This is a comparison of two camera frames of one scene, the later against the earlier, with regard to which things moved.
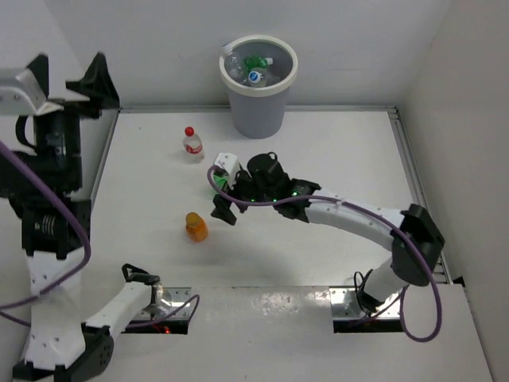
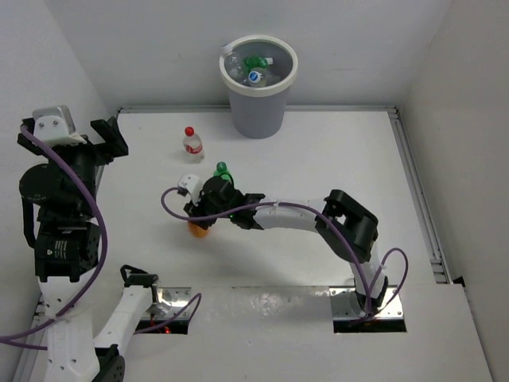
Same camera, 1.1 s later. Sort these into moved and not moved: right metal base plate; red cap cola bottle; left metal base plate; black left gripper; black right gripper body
Moved: black left gripper; black right gripper body
Not moved: left metal base plate; right metal base plate; red cap cola bottle
